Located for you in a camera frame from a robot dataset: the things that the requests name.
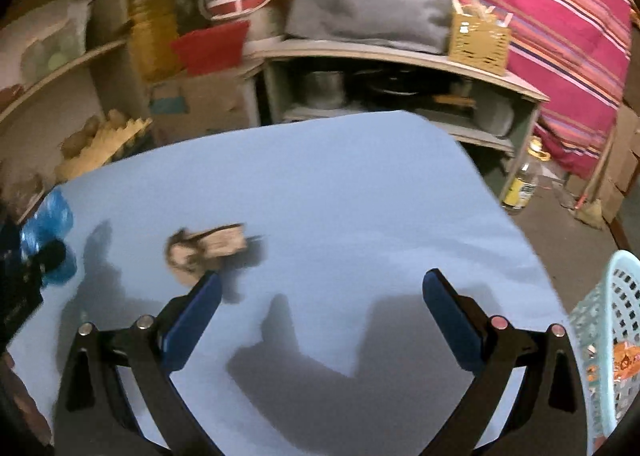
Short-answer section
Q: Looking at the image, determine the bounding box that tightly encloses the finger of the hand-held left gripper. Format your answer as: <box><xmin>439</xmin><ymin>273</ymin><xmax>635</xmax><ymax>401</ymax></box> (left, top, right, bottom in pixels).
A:
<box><xmin>35</xmin><ymin>240</ymin><xmax>77</xmax><ymax>287</ymax></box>

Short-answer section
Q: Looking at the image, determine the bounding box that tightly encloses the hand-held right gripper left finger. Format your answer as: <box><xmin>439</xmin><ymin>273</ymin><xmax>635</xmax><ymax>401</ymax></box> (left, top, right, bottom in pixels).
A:
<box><xmin>54</xmin><ymin>272</ymin><xmax>223</xmax><ymax>456</ymax></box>

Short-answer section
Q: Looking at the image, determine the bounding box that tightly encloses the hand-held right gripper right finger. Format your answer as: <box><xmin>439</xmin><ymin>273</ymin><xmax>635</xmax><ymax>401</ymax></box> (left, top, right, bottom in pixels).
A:
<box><xmin>421</xmin><ymin>269</ymin><xmax>593</xmax><ymax>456</ymax></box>

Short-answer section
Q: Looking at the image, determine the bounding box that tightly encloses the blue plastic bag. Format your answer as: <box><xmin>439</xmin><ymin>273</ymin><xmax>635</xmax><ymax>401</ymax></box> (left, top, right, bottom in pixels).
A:
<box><xmin>20</xmin><ymin>187</ymin><xmax>76</xmax><ymax>254</ymax></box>

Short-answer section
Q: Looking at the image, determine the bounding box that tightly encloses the torn cardboard piece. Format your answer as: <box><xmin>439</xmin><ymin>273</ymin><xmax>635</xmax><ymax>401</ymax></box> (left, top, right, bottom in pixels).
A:
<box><xmin>165</xmin><ymin>223</ymin><xmax>248</xmax><ymax>287</ymax></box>

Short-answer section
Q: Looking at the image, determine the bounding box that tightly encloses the light blue plastic basket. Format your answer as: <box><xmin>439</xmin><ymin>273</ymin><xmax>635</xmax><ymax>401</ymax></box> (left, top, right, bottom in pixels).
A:
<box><xmin>567</xmin><ymin>250</ymin><xmax>640</xmax><ymax>444</ymax></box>

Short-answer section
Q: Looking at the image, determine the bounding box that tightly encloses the orange snack wrapper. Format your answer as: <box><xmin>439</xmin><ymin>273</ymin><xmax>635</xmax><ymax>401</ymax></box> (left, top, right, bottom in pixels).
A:
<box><xmin>612</xmin><ymin>339</ymin><xmax>640</xmax><ymax>377</ymax></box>

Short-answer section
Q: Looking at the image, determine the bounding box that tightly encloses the person's left forearm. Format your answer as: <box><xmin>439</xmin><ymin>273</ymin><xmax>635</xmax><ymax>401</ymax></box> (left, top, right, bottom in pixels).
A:
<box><xmin>0</xmin><ymin>351</ymin><xmax>53</xmax><ymax>447</ymax></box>

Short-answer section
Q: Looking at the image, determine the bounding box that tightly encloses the yellow egg tray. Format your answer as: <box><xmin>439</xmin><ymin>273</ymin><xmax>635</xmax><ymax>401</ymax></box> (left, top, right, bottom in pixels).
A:
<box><xmin>55</xmin><ymin>117</ymin><xmax>153</xmax><ymax>182</ymax></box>

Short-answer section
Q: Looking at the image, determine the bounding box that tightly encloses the oil bottle with yellow label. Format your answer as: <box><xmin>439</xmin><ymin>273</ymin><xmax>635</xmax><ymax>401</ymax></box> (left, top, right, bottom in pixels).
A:
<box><xmin>501</xmin><ymin>135</ymin><xmax>551</xmax><ymax>211</ymax></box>

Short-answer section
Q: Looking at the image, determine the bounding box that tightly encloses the brown loaf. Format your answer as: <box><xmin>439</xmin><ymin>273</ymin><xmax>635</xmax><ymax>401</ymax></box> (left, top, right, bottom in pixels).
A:
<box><xmin>0</xmin><ymin>84</ymin><xmax>23</xmax><ymax>110</ymax></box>

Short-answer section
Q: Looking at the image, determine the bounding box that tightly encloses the straw broom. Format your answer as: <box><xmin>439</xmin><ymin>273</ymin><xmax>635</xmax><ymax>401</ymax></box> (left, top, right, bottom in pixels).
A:
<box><xmin>572</xmin><ymin>136</ymin><xmax>616</xmax><ymax>231</ymax></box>

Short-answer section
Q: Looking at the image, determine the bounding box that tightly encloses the blue table cloth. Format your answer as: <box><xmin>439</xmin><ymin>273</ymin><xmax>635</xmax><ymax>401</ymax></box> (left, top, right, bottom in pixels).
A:
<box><xmin>5</xmin><ymin>111</ymin><xmax>576</xmax><ymax>456</ymax></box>

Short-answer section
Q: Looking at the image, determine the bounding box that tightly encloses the wooden shelf unit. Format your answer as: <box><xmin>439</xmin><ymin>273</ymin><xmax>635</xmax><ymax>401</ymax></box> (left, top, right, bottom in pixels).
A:
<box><xmin>0</xmin><ymin>0</ymin><xmax>151</xmax><ymax>222</ymax></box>

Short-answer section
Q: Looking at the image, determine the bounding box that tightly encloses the grey wooden cabinet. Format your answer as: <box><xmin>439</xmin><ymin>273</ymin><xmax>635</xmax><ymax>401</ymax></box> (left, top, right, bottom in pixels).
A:
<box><xmin>245</xmin><ymin>39</ymin><xmax>551</xmax><ymax>209</ymax></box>

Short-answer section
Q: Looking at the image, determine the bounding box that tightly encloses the clear container with greens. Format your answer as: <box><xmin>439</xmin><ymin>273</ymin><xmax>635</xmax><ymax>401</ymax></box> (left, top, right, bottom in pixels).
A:
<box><xmin>20</xmin><ymin>19</ymin><xmax>88</xmax><ymax>84</ymax></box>

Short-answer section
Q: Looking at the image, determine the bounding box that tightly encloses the grey plastic container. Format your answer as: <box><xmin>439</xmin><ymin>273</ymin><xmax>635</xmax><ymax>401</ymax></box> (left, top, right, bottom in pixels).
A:
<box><xmin>475</xmin><ymin>96</ymin><xmax>516</xmax><ymax>137</ymax></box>

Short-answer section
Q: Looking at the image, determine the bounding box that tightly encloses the cardboard box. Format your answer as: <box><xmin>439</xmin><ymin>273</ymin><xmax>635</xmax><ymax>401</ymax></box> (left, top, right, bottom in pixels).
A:
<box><xmin>147</xmin><ymin>64</ymin><xmax>263</xmax><ymax>147</ymax></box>

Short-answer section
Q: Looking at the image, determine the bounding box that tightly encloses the black frying pan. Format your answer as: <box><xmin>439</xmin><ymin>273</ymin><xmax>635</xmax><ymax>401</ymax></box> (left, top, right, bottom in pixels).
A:
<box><xmin>350</xmin><ymin>69</ymin><xmax>476</xmax><ymax>110</ymax></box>

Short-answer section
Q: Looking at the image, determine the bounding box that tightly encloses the large yellow oil jug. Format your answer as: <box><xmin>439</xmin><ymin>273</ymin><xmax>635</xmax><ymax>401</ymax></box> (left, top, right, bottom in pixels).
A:
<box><xmin>125</xmin><ymin>0</ymin><xmax>181</xmax><ymax>82</ymax></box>

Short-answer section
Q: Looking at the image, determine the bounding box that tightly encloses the red plastic basket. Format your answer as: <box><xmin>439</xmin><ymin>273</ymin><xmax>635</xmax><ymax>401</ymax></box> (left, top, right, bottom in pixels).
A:
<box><xmin>170</xmin><ymin>20</ymin><xmax>251</xmax><ymax>77</ymax></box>

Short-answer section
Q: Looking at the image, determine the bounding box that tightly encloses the steel pot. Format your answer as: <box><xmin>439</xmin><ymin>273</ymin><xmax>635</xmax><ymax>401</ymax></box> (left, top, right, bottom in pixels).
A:
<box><xmin>300</xmin><ymin>69</ymin><xmax>347</xmax><ymax>110</ymax></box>

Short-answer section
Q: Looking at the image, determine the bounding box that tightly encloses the yellow utensil holder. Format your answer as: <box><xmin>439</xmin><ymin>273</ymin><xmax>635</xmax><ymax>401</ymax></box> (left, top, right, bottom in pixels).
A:
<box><xmin>448</xmin><ymin>11</ymin><xmax>513</xmax><ymax>76</ymax></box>

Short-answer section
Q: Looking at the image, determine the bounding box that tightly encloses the bundle of chopsticks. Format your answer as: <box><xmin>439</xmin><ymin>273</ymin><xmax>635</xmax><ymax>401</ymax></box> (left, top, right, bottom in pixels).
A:
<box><xmin>452</xmin><ymin>0</ymin><xmax>513</xmax><ymax>30</ymax></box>

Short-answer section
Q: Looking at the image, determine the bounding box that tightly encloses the red striped blanket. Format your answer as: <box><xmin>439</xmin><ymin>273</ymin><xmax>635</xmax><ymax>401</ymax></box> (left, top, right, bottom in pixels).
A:
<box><xmin>280</xmin><ymin>0</ymin><xmax>636</xmax><ymax>177</ymax></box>

